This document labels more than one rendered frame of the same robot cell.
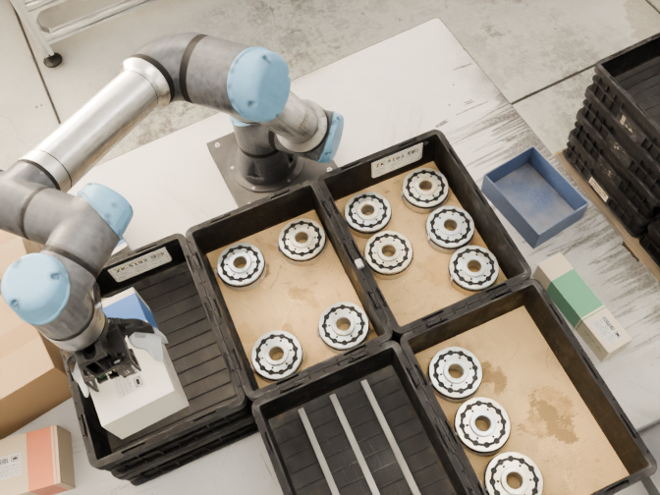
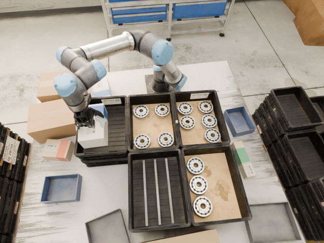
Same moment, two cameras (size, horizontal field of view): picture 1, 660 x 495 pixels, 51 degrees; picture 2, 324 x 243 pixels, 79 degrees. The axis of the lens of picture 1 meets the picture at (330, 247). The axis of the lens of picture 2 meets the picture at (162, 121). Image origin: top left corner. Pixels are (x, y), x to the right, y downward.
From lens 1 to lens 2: 0.18 m
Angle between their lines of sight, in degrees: 4
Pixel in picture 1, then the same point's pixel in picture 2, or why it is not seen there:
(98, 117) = (108, 44)
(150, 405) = (95, 140)
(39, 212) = (76, 62)
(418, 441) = (176, 182)
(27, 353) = (69, 116)
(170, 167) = (131, 78)
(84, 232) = (87, 73)
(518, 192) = (234, 119)
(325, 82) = (186, 68)
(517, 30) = (249, 76)
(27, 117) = not seen: hidden behind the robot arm
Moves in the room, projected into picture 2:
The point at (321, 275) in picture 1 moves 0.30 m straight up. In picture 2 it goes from (164, 122) to (166, 95)
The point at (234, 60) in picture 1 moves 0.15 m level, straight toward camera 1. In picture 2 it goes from (156, 41) to (155, 63)
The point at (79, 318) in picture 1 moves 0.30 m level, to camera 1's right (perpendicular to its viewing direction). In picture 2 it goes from (76, 100) to (156, 113)
